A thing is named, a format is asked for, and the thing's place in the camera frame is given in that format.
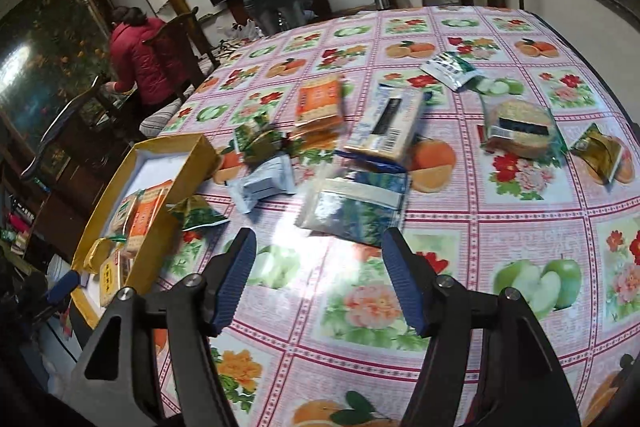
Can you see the white blue cracker packet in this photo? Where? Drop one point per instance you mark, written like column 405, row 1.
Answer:
column 385, row 122

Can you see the green gold snack packet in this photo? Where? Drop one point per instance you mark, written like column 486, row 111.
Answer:
column 257, row 139

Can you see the glossy flower wall picture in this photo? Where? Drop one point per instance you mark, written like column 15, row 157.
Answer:
column 50, row 37

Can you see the patterned seat cushion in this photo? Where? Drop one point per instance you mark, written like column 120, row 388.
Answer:
column 160, row 117

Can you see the gold green triangular packet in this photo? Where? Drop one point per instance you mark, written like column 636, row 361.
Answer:
column 597, row 154

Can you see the white plastic bag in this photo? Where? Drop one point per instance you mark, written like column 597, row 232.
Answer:
column 247, row 31

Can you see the tan snack packet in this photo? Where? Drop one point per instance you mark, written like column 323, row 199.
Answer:
column 122, row 212

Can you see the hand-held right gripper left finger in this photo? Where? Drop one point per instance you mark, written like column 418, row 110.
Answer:
column 235, row 277

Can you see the green white snack packet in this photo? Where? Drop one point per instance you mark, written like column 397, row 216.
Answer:
column 450, row 69

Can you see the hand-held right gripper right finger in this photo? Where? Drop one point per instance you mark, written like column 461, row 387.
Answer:
column 402, row 277

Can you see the orange biscuit packet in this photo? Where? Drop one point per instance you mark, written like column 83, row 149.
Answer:
column 320, row 102
column 150, row 217

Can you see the round cracker packet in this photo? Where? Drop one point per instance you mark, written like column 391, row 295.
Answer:
column 522, row 127

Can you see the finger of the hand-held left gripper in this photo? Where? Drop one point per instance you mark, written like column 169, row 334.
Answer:
column 62, row 286

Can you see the fruit and flower tablecloth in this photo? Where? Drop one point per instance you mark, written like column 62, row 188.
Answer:
column 450, row 217

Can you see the green triangular snack packet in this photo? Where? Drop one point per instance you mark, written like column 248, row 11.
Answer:
column 197, row 214

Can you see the yellow cardboard box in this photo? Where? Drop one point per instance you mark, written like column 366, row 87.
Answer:
column 200, row 157

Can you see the yellow snack packet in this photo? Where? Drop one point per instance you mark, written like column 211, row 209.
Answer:
column 114, row 282

